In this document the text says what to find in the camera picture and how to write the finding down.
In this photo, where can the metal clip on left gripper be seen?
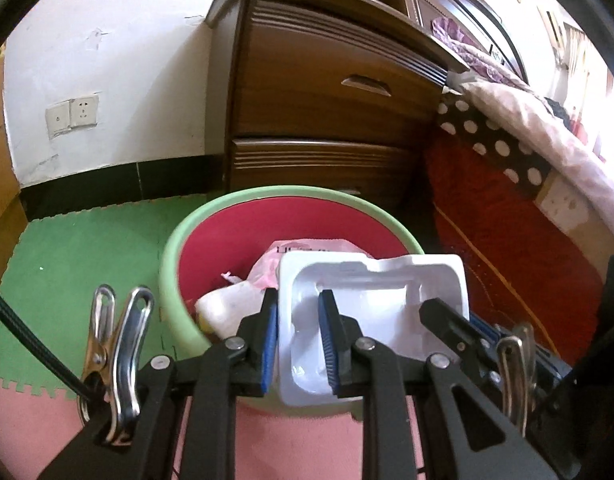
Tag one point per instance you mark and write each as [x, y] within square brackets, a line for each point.
[127, 360]

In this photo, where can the metal clip on gripper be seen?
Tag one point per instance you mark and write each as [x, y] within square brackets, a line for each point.
[127, 360]
[509, 375]

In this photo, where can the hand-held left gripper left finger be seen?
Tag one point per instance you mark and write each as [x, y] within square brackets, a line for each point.
[269, 350]

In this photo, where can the dark wooden headboard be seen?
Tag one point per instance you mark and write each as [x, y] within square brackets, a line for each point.
[417, 5]

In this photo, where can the red bucket with green rim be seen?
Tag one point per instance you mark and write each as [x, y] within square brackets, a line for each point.
[227, 240]

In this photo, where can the white five-hole wall socket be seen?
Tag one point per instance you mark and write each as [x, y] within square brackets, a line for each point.
[83, 110]

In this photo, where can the white plastic tray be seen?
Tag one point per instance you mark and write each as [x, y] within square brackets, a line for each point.
[387, 310]

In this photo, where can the dark brown wooden nightstand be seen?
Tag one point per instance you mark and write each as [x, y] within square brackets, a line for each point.
[312, 85]

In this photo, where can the white wall air conditioner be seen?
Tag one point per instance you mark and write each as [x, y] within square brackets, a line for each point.
[552, 30]

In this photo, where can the beige curtain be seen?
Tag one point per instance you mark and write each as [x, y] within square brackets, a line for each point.
[582, 70]

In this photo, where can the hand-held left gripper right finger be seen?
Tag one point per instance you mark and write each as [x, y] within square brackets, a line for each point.
[329, 355]

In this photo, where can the pink plastic bag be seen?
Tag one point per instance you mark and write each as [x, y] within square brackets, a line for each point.
[272, 265]

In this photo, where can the white single-port wall outlet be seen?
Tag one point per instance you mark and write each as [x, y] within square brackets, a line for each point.
[58, 120]

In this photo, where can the red bed cover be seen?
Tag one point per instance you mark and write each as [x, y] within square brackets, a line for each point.
[487, 230]

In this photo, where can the purple floral cloth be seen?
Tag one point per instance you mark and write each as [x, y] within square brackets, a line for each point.
[467, 50]

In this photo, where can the green foam floor mat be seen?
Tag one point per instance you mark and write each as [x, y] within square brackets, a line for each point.
[87, 260]

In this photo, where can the black polka-dot blanket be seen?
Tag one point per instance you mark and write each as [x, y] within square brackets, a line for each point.
[487, 140]

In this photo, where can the metal clip on right gripper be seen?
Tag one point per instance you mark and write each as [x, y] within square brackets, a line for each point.
[509, 375]

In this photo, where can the black garment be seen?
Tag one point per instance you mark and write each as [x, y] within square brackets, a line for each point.
[557, 110]

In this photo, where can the pink floral quilt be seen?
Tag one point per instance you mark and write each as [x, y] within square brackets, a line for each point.
[537, 120]

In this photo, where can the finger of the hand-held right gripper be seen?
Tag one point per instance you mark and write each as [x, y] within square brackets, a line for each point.
[447, 322]

